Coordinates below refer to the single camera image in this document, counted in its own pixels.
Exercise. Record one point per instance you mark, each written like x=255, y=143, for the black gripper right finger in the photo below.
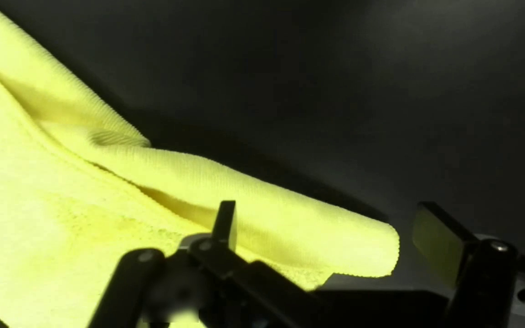
x=487, y=285

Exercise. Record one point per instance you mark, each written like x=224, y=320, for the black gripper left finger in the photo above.
x=213, y=285

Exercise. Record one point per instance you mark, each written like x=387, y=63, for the yellow towel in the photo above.
x=62, y=212

